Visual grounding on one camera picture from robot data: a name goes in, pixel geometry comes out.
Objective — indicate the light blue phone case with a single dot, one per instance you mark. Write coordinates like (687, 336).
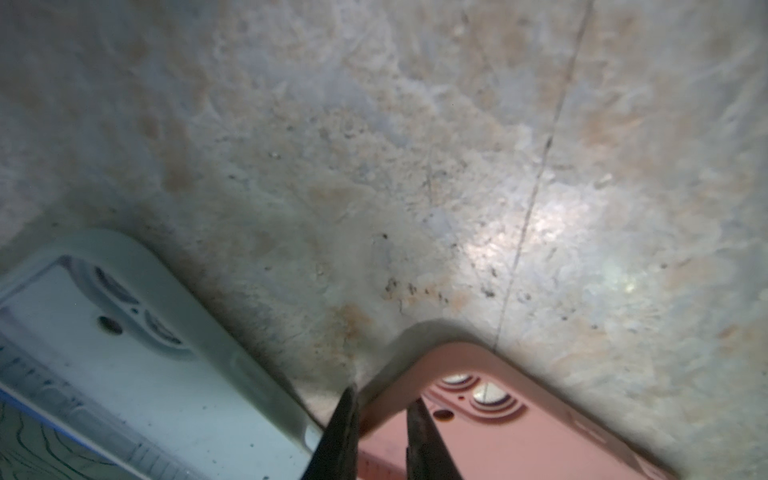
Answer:
(101, 342)

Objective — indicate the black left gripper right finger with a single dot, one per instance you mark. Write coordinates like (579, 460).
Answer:
(427, 457)

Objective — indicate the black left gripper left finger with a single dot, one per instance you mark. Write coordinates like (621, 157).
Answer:
(336, 455)

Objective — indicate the dark blue phone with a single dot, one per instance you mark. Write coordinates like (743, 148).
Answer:
(31, 449)

